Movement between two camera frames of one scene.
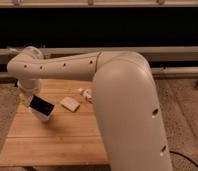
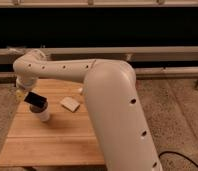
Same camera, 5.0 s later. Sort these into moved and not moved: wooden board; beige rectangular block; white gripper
Moved: white gripper
Not moved: beige rectangular block; wooden board
